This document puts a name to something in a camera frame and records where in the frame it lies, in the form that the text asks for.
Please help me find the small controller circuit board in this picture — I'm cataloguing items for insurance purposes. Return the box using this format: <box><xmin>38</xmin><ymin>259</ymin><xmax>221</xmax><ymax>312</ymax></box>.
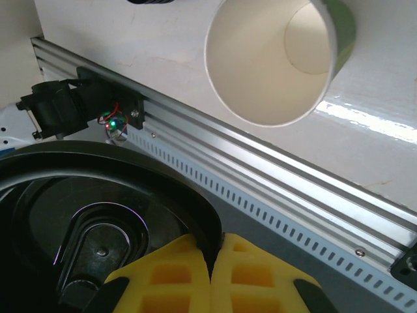
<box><xmin>97</xmin><ymin>102</ymin><xmax>131</xmax><ymax>144</ymax></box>

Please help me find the aluminium mounting rail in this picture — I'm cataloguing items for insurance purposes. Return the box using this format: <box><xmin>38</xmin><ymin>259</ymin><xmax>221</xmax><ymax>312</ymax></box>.
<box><xmin>30</xmin><ymin>35</ymin><xmax>417</xmax><ymax>273</ymax></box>

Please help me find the grey slotted cable duct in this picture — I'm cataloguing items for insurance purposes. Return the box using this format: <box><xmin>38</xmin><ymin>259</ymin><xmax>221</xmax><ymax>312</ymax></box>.
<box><xmin>125</xmin><ymin>125</ymin><xmax>417</xmax><ymax>313</ymax></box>

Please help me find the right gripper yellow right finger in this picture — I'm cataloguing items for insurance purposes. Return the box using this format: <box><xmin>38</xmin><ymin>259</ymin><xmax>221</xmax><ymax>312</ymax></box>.
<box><xmin>210</xmin><ymin>231</ymin><xmax>341</xmax><ymax>313</ymax></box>

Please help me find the grey metal shelf panel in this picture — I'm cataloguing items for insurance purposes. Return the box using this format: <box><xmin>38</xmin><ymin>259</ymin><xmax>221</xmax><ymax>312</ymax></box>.
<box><xmin>208</xmin><ymin>195</ymin><xmax>411</xmax><ymax>313</ymax></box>

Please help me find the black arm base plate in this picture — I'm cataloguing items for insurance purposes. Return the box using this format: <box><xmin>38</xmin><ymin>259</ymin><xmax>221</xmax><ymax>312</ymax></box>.
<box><xmin>389</xmin><ymin>250</ymin><xmax>417</xmax><ymax>284</ymax></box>
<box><xmin>75</xmin><ymin>67</ymin><xmax>146</xmax><ymax>131</ymax></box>

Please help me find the black plastic cup lid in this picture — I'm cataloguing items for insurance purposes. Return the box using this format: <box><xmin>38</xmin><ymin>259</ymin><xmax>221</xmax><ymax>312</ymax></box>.
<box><xmin>0</xmin><ymin>140</ymin><xmax>224</xmax><ymax>313</ymax></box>
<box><xmin>126</xmin><ymin>0</ymin><xmax>172</xmax><ymax>7</ymax></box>

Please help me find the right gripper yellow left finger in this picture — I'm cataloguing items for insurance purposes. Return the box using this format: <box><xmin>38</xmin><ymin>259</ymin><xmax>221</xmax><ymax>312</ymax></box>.
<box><xmin>94</xmin><ymin>233</ymin><xmax>212</xmax><ymax>313</ymax></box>

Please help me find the paper coffee cup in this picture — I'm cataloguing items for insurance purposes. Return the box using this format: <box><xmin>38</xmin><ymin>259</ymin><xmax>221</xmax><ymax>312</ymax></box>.
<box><xmin>204</xmin><ymin>0</ymin><xmax>358</xmax><ymax>128</ymax></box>

